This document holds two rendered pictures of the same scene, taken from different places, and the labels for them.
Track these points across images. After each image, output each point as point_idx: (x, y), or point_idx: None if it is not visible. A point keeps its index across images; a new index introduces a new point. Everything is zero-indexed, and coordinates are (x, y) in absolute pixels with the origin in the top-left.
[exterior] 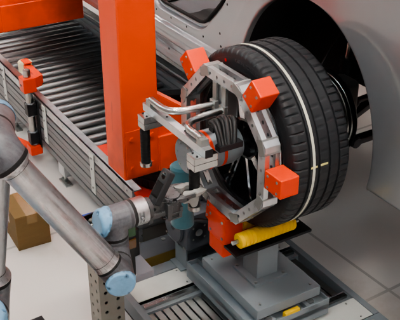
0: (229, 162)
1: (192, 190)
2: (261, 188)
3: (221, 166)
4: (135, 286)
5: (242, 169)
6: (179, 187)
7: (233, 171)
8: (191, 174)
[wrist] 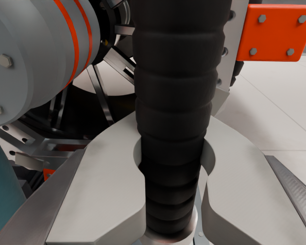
0: (88, 65)
1: (215, 148)
2: (227, 66)
3: (28, 110)
4: None
5: (59, 105)
6: (120, 202)
7: (62, 105)
8: (212, 2)
